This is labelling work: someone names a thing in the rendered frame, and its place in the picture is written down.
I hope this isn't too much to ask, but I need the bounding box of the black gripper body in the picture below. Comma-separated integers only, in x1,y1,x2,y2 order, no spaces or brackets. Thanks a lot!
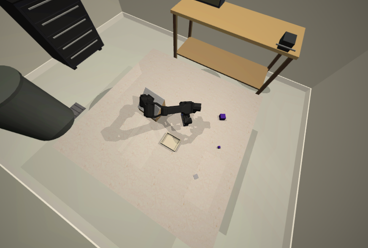
182,113,192,125

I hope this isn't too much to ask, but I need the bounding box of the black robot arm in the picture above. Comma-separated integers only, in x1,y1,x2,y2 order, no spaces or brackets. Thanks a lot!
139,94,201,118

